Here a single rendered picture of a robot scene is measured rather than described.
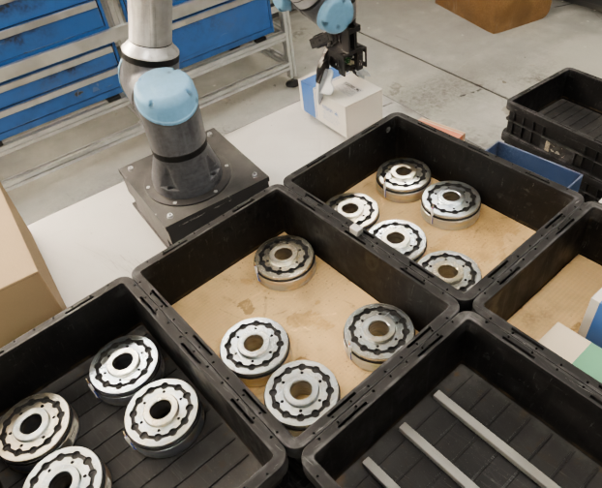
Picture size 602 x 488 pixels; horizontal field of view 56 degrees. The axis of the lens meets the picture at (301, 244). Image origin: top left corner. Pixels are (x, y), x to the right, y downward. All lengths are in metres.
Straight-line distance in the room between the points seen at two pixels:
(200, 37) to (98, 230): 1.66
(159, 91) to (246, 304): 0.45
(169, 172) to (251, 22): 1.88
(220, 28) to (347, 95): 1.54
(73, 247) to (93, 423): 0.58
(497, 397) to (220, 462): 0.38
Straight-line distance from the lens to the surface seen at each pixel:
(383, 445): 0.78
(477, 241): 1.01
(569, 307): 0.94
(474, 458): 0.78
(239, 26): 2.97
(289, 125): 1.57
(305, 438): 0.67
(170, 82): 1.14
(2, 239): 1.13
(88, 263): 1.31
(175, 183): 1.19
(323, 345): 0.86
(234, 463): 0.79
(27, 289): 1.04
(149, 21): 1.20
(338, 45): 1.43
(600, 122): 2.01
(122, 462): 0.83
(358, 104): 1.43
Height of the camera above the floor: 1.53
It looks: 44 degrees down
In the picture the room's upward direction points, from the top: 8 degrees counter-clockwise
